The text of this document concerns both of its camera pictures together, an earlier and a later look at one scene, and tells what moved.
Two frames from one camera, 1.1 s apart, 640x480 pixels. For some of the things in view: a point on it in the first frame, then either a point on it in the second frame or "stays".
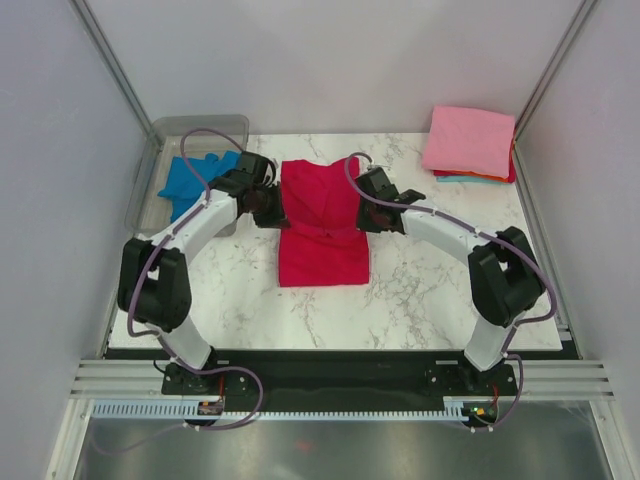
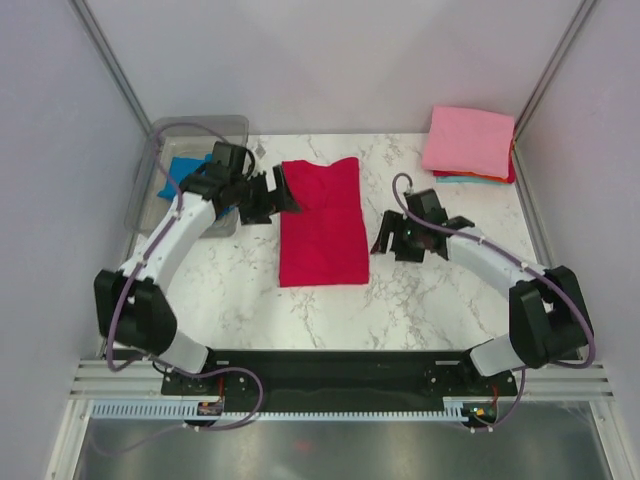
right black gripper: (363, 224) -> (393, 222)
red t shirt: (322, 245) stays
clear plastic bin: (148, 212) stays
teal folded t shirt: (463, 179) stays
